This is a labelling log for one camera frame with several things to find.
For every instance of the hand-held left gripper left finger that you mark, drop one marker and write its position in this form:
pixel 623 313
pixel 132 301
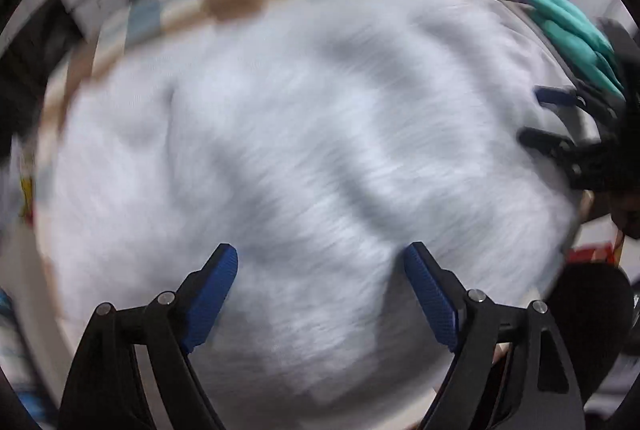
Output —
pixel 212 300

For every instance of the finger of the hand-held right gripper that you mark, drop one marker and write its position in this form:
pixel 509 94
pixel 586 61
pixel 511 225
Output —
pixel 555 95
pixel 547 140

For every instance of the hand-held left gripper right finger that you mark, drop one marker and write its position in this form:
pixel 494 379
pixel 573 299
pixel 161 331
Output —
pixel 432 300

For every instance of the light grey hoodie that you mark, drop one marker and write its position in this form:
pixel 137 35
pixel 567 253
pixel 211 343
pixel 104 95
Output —
pixel 300 159

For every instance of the teal garment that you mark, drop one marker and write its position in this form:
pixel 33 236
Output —
pixel 570 29

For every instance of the black chair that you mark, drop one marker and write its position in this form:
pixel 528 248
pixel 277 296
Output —
pixel 590 335

